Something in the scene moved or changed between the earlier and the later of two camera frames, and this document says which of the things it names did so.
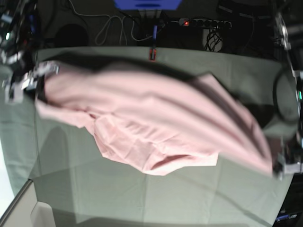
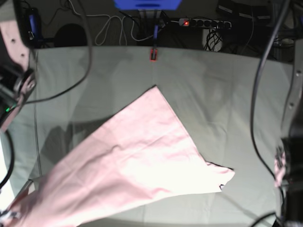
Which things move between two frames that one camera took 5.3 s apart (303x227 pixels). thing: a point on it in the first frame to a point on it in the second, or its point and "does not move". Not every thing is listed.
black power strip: (203, 23) does not move
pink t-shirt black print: (155, 117) to (142, 157)
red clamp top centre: (152, 54) does not move
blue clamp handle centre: (155, 31) does not move
